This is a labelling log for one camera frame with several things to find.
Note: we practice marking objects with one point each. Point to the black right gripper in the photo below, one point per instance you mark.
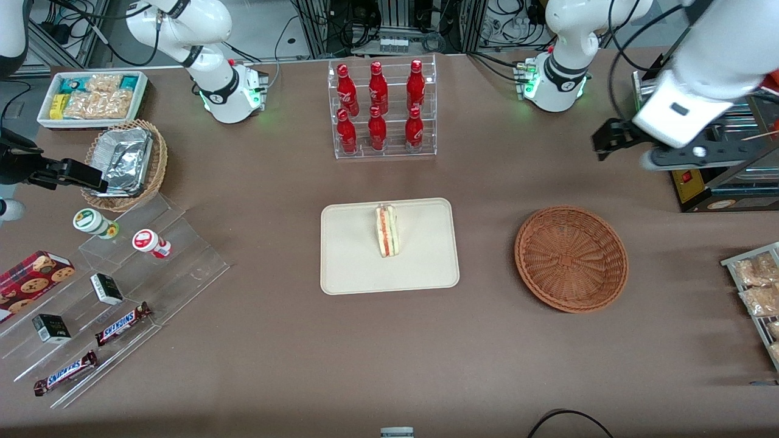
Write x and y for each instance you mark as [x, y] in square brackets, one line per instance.
[18, 165]

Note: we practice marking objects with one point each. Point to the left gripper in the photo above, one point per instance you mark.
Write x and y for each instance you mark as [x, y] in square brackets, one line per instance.
[618, 135]

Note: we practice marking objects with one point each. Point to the triangle sandwich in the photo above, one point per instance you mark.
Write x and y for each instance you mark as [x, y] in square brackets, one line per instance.
[387, 231]

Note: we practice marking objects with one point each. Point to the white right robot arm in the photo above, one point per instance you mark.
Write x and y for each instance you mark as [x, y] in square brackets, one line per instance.
[213, 85]

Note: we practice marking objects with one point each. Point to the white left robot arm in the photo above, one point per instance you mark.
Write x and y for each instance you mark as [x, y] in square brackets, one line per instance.
[566, 36]

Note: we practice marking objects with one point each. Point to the tan wicker basket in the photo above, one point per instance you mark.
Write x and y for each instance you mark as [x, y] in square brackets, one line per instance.
[159, 164]

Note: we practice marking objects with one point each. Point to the round brown wicker basket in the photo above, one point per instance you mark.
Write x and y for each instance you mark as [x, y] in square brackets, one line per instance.
[572, 261]

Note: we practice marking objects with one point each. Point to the cream plastic tray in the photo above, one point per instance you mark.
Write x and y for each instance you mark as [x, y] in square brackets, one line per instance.
[353, 255]

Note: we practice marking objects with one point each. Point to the stack of foil trays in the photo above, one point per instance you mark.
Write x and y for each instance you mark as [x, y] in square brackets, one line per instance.
[125, 161]

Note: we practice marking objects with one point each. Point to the green lid yogurt cup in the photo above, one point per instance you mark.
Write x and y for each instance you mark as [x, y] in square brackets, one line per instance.
[91, 221]

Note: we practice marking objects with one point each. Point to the white plastic snack bin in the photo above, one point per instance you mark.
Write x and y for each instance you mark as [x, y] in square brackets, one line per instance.
[45, 115]

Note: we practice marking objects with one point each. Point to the clear bag of rice crackers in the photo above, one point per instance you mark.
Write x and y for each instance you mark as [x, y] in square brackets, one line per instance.
[103, 83]
[97, 104]

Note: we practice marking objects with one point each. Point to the yellow snack packet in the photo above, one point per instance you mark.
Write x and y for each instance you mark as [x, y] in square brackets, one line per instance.
[57, 106]

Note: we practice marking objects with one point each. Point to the teal snack packet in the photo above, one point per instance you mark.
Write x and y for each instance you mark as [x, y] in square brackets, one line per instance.
[129, 82]
[73, 85]

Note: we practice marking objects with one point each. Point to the black yellow food warmer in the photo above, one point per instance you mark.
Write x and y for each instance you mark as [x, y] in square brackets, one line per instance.
[691, 188]

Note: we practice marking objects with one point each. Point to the red lid yogurt cup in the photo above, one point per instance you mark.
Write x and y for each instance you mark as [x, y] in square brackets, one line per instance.
[148, 241]

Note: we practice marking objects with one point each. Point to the small black box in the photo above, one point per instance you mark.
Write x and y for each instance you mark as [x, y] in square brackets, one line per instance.
[106, 289]
[52, 328]

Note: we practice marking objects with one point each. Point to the red cookie box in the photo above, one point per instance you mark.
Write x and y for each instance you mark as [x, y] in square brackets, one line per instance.
[30, 280]

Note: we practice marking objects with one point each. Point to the clear acrylic stepped stand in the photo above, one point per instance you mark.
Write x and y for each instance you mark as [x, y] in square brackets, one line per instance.
[188, 267]

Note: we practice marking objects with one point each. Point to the wooden skewer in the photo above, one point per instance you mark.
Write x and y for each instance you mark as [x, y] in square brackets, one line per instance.
[761, 135]

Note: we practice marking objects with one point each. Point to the steel warmer pan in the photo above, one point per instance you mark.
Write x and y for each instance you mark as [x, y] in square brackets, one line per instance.
[761, 125]

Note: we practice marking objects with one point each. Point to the snickers bar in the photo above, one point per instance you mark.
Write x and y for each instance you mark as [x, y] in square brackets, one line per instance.
[122, 324]
[66, 373]

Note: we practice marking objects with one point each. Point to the red cola bottle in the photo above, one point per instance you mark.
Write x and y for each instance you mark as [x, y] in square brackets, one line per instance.
[414, 131]
[378, 88]
[377, 131]
[347, 91]
[415, 85]
[347, 134]

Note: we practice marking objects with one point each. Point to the clear acrylic bottle rack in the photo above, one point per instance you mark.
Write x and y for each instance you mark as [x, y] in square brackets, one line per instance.
[394, 91]

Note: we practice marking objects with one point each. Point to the white power strip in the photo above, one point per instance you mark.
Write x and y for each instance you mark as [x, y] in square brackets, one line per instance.
[394, 44]

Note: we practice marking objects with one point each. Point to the blue tape strip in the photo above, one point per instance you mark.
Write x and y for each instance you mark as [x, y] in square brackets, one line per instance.
[765, 383]

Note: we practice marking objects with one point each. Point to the grey white box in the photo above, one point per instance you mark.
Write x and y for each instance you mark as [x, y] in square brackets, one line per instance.
[397, 433]

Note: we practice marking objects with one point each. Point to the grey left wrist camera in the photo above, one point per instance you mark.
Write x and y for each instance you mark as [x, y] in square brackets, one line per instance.
[669, 159]

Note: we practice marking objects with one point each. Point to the aluminium frame rack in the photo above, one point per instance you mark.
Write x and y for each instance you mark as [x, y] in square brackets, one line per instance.
[468, 24]

